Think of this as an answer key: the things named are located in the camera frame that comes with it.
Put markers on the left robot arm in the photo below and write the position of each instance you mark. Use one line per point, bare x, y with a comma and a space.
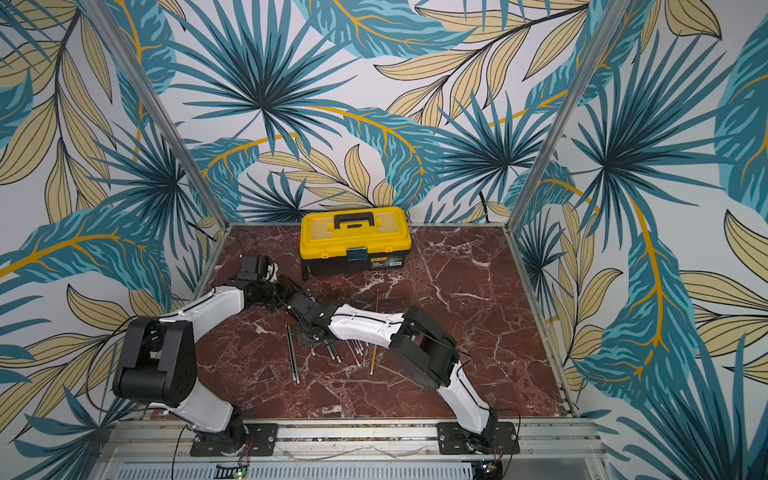
158, 364

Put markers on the yellow black toolbox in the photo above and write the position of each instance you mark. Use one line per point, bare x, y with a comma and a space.
353, 241

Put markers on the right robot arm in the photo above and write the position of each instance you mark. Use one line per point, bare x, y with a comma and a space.
426, 351

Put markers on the yellow pencil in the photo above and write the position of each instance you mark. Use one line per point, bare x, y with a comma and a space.
373, 360

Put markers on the green pencil with eraser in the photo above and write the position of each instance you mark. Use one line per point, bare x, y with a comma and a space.
332, 352

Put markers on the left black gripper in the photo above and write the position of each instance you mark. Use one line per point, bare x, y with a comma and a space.
288, 288

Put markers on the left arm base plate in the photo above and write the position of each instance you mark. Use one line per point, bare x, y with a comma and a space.
249, 439

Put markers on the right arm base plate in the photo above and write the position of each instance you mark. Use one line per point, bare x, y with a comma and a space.
454, 440

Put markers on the dark blue capped pencil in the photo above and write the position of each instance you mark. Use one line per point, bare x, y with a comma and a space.
337, 354

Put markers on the aluminium front rail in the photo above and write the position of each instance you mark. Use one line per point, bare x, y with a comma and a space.
373, 439

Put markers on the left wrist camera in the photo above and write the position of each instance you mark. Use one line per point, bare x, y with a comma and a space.
255, 268

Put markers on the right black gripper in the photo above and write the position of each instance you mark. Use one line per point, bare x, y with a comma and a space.
309, 330

